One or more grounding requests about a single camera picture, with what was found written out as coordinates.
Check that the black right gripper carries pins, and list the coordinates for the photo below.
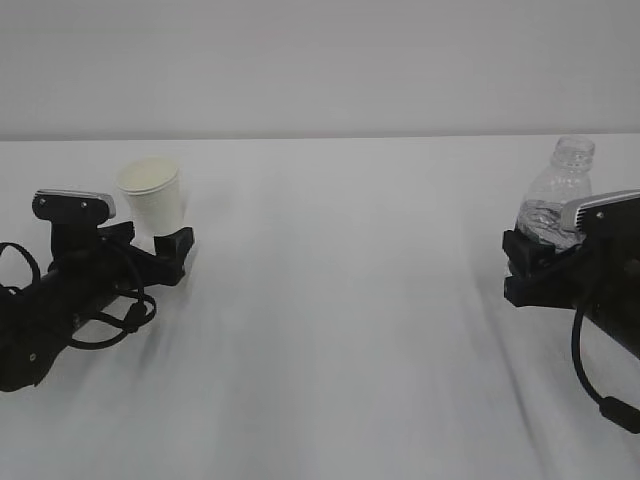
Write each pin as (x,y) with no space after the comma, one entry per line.
(607,280)

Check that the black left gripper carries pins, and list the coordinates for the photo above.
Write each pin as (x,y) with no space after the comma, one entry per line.
(84,311)

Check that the white paper cup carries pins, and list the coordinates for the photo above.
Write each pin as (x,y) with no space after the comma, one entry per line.
(151,187)

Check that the clear green-label water bottle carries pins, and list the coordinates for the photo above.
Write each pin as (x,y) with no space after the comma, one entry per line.
(565,179)

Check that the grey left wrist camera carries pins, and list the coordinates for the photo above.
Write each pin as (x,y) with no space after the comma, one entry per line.
(79,240)

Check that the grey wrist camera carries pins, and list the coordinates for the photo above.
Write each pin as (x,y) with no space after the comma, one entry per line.
(79,240)
(610,215)

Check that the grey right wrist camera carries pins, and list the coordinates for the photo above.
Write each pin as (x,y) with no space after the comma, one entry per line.
(610,215)

